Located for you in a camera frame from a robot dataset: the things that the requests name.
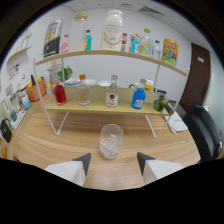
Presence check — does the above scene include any small red liquid bottle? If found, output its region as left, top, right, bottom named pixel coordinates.
left=53, top=79, right=68, bottom=106

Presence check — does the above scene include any clear bottle orange cap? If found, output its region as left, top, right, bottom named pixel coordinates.
left=77, top=74, right=91, bottom=107

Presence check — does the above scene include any teal cup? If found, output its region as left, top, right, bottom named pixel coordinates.
left=9, top=109, right=18, bottom=122

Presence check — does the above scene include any white notebook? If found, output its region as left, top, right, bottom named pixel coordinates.
left=165, top=111, right=189, bottom=133

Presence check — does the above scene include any white tray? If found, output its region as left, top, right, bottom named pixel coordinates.
left=9, top=109, right=27, bottom=130

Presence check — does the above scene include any blue liquid bottle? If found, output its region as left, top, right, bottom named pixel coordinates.
left=130, top=78, right=147, bottom=110

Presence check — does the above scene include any black kettle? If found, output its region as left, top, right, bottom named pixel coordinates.
left=0, top=118, right=13, bottom=144

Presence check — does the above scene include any two-tier white wood shelf rack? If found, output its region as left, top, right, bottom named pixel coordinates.
left=32, top=49, right=189, bottom=139

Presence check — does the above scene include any blue white jar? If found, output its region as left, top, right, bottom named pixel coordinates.
left=20, top=94, right=32, bottom=110

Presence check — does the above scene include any clear bottle red label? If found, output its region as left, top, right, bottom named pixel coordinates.
left=105, top=74, right=120, bottom=108

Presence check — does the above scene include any yellow jar white lid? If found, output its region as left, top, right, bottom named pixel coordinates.
left=144, top=78, right=155, bottom=92

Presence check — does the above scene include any white appliance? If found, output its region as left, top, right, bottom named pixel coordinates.
left=8, top=92, right=21, bottom=113

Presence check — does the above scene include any white bowl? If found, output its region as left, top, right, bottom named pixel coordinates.
left=97, top=79, right=112, bottom=88
left=84, top=78, right=98, bottom=87

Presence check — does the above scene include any green potted plant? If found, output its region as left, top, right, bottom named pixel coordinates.
left=56, top=65, right=74, bottom=82

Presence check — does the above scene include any brown door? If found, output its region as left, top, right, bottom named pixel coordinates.
left=179, top=43, right=212, bottom=113

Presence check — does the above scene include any water bottle blue cap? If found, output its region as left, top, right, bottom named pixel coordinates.
left=152, top=40, right=162, bottom=60

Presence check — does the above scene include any small pink bottle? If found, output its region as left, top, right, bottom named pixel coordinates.
left=60, top=33, right=70, bottom=55

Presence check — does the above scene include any light blue bottle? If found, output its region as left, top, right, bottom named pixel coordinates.
left=130, top=33, right=141, bottom=55

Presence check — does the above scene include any small teal bottle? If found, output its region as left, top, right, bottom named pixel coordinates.
left=84, top=29, right=93, bottom=52

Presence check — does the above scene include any tall black can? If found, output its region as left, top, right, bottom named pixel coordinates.
left=42, top=18, right=65, bottom=58

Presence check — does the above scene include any glass jar cork lid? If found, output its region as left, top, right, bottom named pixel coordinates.
left=68, top=12, right=89, bottom=53

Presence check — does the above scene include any white figurine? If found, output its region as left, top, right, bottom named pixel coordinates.
left=18, top=29, right=33, bottom=51

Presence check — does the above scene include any large white bottle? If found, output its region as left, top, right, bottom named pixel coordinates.
left=100, top=9, right=124, bottom=52

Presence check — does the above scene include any ceiling air vent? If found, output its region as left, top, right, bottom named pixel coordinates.
left=138, top=5, right=165, bottom=17

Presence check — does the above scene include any wooden wall shelf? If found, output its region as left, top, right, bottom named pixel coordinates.
left=6, top=45, right=33, bottom=63

